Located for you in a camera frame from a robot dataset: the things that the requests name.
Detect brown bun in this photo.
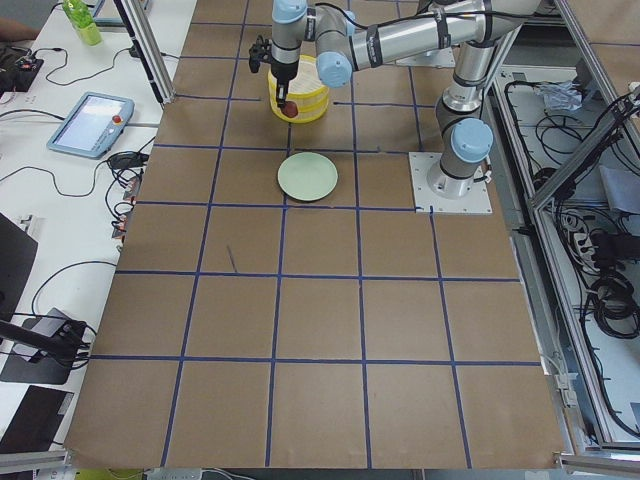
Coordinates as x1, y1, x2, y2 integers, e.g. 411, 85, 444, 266
280, 101, 299, 119

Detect teach pendant tablet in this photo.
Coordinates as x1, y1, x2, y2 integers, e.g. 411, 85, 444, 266
46, 92, 135, 159

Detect black monitor stand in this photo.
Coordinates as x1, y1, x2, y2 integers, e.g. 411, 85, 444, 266
1, 309, 91, 385

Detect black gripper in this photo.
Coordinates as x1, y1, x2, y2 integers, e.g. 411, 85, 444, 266
248, 35, 300, 104

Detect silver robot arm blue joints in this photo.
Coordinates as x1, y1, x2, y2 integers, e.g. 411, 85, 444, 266
271, 0, 544, 197

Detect yellow-rimmed bamboo steamer basket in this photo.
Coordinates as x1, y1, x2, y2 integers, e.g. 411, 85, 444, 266
270, 87, 329, 124

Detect aluminium frame post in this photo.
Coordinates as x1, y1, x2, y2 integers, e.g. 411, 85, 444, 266
114, 0, 176, 105

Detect light green plate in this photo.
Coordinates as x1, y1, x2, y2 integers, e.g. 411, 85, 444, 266
277, 152, 339, 202

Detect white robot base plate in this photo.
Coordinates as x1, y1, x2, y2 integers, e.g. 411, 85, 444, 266
408, 152, 493, 215

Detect green plastic bottle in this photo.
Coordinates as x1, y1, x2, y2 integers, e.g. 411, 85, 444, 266
62, 0, 102, 46

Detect black laptop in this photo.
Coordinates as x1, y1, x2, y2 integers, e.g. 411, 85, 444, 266
0, 215, 38, 321

